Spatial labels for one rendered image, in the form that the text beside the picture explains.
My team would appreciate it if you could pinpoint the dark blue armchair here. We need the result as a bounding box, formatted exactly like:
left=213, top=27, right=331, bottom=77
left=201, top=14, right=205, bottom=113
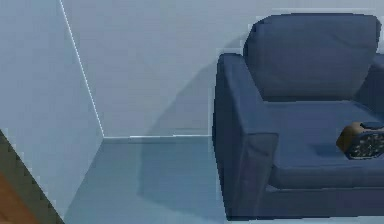
left=212, top=12, right=384, bottom=222

